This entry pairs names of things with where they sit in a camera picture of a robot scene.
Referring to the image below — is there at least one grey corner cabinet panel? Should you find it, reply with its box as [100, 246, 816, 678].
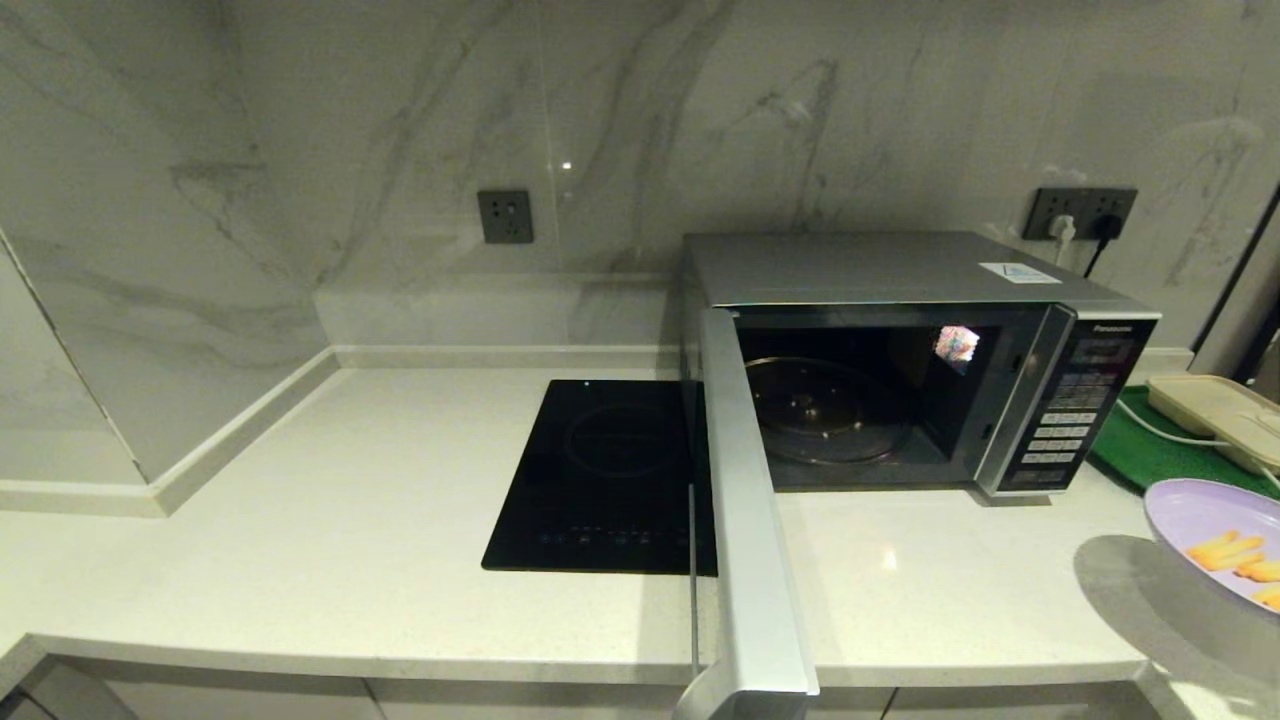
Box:
[0, 660, 136, 720]

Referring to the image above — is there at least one purple plastic plate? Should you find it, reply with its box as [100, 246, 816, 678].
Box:
[1143, 478, 1280, 616]

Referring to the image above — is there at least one dark door frame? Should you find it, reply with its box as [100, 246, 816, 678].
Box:
[1190, 178, 1280, 389]

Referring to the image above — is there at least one black induction cooktop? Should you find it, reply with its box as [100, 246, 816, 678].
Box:
[482, 379, 719, 577]

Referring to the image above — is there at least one grey double wall socket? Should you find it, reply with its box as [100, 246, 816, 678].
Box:
[1022, 188, 1138, 243]

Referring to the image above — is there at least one silver Panasonic microwave oven body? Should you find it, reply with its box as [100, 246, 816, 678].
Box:
[682, 233, 1163, 498]

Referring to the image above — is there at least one white label sticker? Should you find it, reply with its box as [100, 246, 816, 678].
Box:
[978, 262, 1063, 286]

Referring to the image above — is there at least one black power plug with cable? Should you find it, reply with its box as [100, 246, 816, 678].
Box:
[1080, 214, 1121, 281]

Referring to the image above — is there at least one white cable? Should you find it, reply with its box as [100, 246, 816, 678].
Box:
[1115, 397, 1280, 491]

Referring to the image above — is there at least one green plastic tray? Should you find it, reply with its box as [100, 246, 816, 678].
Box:
[1088, 385, 1280, 501]

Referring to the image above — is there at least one grey single wall socket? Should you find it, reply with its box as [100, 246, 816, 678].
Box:
[477, 190, 534, 246]

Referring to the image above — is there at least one microwave door with dark glass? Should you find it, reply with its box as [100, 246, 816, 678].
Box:
[672, 305, 821, 720]

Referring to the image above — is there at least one beige lidded box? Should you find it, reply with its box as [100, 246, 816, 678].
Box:
[1147, 374, 1280, 476]

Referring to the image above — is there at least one grey cabinet door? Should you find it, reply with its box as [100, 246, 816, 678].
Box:
[815, 685, 1136, 720]

